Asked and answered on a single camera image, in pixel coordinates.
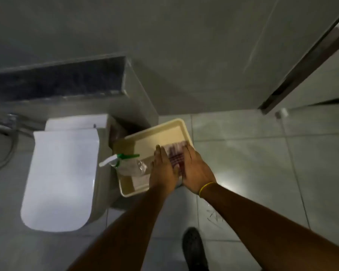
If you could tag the person's right hand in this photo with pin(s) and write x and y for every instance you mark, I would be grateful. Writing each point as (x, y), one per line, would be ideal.
(196, 173)

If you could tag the person's left hand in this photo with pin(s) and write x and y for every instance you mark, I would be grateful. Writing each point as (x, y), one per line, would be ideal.
(162, 173)

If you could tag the person's left thumb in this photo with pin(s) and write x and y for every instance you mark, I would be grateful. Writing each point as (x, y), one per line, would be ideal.
(176, 172)

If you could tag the person's right fingers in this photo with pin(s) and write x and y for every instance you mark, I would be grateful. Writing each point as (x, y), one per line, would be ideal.
(190, 153)

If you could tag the red checkered cloth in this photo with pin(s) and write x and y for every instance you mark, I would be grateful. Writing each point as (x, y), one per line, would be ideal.
(175, 158)

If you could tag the person's left forearm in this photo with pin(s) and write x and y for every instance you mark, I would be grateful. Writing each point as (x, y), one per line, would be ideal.
(124, 234)

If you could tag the person's right forearm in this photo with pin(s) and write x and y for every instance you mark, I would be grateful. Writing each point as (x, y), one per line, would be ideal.
(271, 231)

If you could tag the yellow wristband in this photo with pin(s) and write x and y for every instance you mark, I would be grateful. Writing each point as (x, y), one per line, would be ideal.
(205, 187)

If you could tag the beige plastic tray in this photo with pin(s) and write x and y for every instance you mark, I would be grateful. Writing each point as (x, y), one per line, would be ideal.
(147, 141)

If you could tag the clear spray bottle green nozzle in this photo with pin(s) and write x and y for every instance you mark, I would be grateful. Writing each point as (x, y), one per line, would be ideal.
(130, 167)

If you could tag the white toilet body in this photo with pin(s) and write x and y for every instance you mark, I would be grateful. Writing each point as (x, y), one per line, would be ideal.
(103, 183)

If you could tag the black shoe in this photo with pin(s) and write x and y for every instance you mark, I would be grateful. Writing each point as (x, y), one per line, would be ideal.
(194, 251)

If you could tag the white door stop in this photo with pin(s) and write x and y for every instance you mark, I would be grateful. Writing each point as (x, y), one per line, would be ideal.
(281, 113)

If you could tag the white toilet lid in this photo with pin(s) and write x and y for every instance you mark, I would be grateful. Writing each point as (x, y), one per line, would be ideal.
(59, 180)

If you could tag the dark-topped tiled ledge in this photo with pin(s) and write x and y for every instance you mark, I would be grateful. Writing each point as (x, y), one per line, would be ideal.
(59, 78)

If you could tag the grey door with metal edge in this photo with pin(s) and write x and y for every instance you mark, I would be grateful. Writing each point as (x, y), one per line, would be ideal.
(313, 59)

